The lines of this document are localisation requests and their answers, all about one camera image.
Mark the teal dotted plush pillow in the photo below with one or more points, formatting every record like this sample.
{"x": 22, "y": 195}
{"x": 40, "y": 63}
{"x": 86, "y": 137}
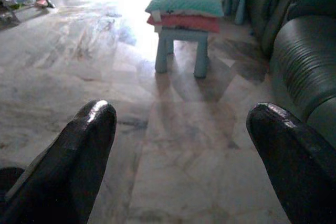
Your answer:
{"x": 183, "y": 2}

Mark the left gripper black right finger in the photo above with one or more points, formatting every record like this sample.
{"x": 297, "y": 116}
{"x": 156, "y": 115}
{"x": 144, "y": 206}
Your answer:
{"x": 302, "y": 171}

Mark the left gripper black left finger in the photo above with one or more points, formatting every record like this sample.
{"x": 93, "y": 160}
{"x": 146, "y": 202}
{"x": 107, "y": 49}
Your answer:
{"x": 71, "y": 171}

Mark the dark green leather sofa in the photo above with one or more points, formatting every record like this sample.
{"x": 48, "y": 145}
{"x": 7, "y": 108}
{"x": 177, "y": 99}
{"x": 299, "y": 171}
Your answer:
{"x": 302, "y": 51}

